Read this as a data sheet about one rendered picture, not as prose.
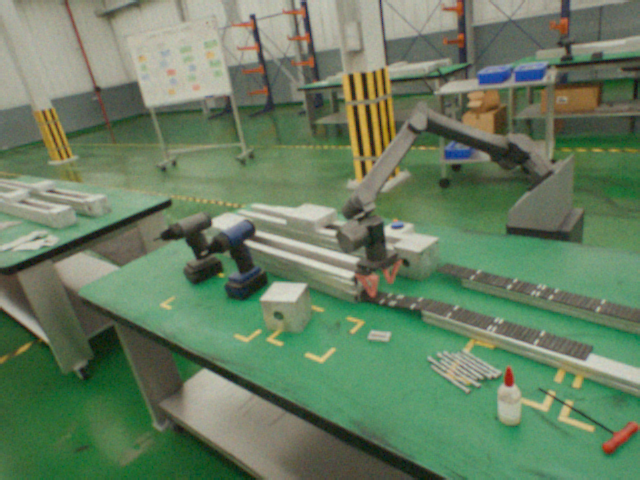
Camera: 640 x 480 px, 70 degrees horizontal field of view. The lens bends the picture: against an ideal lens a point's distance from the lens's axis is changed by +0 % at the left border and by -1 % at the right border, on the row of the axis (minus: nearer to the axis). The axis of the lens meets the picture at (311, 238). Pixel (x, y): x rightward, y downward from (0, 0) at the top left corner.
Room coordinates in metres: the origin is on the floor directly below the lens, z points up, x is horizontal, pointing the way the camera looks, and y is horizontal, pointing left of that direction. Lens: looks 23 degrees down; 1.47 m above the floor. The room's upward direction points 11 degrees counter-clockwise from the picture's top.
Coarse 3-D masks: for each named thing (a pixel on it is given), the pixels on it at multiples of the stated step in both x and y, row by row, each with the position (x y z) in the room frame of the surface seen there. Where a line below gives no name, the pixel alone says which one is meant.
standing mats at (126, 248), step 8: (128, 232) 4.43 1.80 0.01; (136, 232) 4.39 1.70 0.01; (112, 240) 4.28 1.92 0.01; (120, 240) 4.24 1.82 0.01; (128, 240) 4.19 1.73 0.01; (136, 240) 4.15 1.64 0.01; (96, 248) 4.14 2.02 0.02; (104, 248) 4.10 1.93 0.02; (112, 248) 4.06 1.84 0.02; (120, 248) 4.01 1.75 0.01; (128, 248) 3.97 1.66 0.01; (136, 248) 3.93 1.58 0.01; (104, 256) 3.91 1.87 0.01; (112, 256) 3.84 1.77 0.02; (120, 256) 3.81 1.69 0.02; (128, 256) 3.77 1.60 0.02; (136, 256) 3.74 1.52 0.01; (120, 264) 3.65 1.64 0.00
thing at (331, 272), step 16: (208, 240) 1.66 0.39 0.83; (256, 240) 1.54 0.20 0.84; (272, 240) 1.47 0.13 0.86; (288, 240) 1.43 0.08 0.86; (256, 256) 1.43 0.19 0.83; (272, 256) 1.36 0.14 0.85; (288, 256) 1.30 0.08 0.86; (304, 256) 1.35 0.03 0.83; (320, 256) 1.29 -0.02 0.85; (336, 256) 1.24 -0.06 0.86; (272, 272) 1.37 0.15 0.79; (288, 272) 1.30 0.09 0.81; (304, 272) 1.24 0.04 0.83; (320, 272) 1.19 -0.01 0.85; (336, 272) 1.14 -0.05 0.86; (352, 272) 1.19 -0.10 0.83; (320, 288) 1.20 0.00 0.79; (336, 288) 1.14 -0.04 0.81; (352, 288) 1.09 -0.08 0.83
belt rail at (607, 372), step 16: (432, 320) 0.94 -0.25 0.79; (448, 320) 0.90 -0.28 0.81; (480, 336) 0.84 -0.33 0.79; (496, 336) 0.81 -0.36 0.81; (528, 352) 0.76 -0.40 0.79; (544, 352) 0.73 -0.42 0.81; (560, 368) 0.71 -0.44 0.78; (576, 368) 0.69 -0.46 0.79; (592, 368) 0.67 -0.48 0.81; (608, 368) 0.66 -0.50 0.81; (624, 368) 0.65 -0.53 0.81; (608, 384) 0.64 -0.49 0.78; (624, 384) 0.63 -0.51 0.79
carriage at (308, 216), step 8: (296, 208) 1.61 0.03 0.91; (304, 208) 1.60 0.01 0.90; (312, 208) 1.58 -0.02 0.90; (320, 208) 1.57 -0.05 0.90; (328, 208) 1.55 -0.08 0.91; (288, 216) 1.56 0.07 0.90; (296, 216) 1.53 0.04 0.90; (304, 216) 1.52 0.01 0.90; (312, 216) 1.50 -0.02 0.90; (320, 216) 1.49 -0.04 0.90; (328, 216) 1.50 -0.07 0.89; (336, 216) 1.52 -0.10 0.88; (288, 224) 1.57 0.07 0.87; (296, 224) 1.53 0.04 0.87; (304, 224) 1.50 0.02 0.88; (312, 224) 1.47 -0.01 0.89; (320, 224) 1.47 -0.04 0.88; (328, 224) 1.49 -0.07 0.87
